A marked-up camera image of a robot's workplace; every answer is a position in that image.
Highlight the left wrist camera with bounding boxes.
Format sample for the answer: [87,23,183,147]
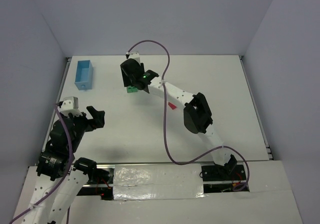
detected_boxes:
[57,96,82,117]

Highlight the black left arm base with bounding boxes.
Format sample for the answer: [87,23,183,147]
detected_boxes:
[72,157,114,186]

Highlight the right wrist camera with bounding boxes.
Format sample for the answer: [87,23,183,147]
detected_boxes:
[125,51,141,63]

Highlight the blue plastic bin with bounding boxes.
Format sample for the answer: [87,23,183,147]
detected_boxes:
[74,60,94,90]

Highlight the green arched hospital block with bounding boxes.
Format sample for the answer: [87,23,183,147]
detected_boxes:
[126,86,137,91]

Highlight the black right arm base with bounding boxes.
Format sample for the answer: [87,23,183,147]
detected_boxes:
[199,158,247,182]

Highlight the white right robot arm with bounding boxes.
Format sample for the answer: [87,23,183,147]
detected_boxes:
[120,53,237,178]

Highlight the red triangular wooden block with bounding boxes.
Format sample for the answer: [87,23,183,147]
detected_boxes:
[168,102,177,110]

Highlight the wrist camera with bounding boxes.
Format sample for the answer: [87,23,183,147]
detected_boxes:
[125,51,141,63]
[57,96,82,117]

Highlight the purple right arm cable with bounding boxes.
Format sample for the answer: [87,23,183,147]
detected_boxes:
[126,39,252,192]

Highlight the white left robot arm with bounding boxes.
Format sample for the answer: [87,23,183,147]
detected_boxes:
[11,102,110,224]

